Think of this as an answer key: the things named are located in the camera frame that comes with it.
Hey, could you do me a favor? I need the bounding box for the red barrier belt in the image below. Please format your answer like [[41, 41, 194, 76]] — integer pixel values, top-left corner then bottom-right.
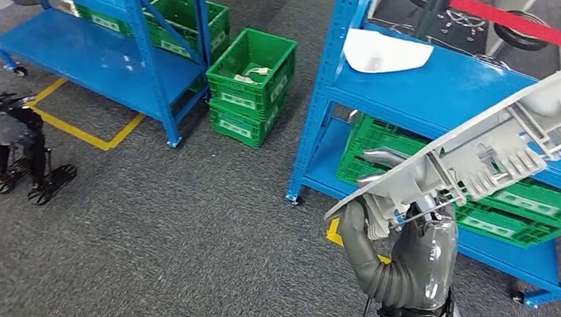
[[448, 0, 561, 53]]

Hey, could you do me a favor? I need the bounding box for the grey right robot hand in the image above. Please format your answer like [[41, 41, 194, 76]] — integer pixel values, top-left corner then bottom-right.
[[330, 145, 467, 315]]

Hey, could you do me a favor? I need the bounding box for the black stanchion post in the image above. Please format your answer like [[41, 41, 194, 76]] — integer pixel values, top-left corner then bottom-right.
[[412, 0, 455, 43]]

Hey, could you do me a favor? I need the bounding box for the blue metal shelf rack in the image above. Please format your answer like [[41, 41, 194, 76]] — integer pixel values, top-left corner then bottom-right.
[[275, 0, 561, 312], [0, 0, 235, 153]]

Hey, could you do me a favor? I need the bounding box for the white plastic panel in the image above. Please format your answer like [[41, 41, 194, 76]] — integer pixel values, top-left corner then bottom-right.
[[341, 26, 436, 80]]

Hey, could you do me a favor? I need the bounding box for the green open plastic crate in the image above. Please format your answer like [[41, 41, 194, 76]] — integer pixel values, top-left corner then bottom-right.
[[201, 25, 300, 124], [138, 0, 233, 66]]

